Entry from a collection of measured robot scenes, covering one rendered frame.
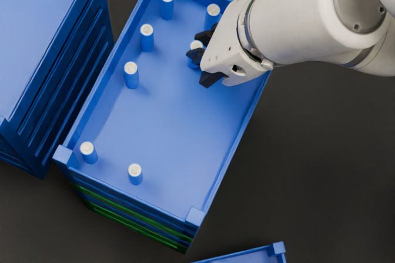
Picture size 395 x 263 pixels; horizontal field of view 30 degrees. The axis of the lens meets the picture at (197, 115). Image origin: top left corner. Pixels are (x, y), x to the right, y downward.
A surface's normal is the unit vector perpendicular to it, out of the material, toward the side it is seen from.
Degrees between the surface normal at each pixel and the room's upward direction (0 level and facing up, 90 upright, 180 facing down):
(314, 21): 75
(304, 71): 0
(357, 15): 26
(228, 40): 65
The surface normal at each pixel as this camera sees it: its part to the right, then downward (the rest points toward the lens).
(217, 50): -0.86, -0.36
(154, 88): 0.05, -0.25
